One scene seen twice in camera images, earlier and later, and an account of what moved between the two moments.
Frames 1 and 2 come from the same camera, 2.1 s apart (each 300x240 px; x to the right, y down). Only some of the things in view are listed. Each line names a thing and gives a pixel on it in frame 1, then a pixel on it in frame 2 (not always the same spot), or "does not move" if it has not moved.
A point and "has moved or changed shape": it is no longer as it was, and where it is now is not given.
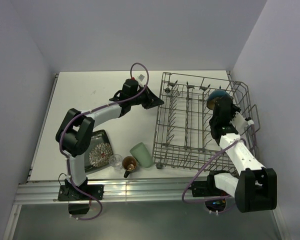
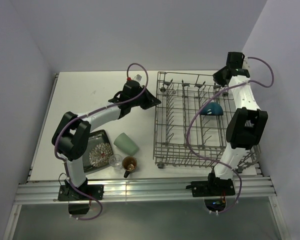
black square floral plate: [100, 153] does not move
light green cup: [141, 154] -> [123, 142]
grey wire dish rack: [183, 139] does not move
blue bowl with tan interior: [215, 94] has moved or changed shape
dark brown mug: [129, 164] does not move
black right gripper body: [233, 109] -> [217, 76]
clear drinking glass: [115, 161] does not move
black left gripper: [151, 100] does not move
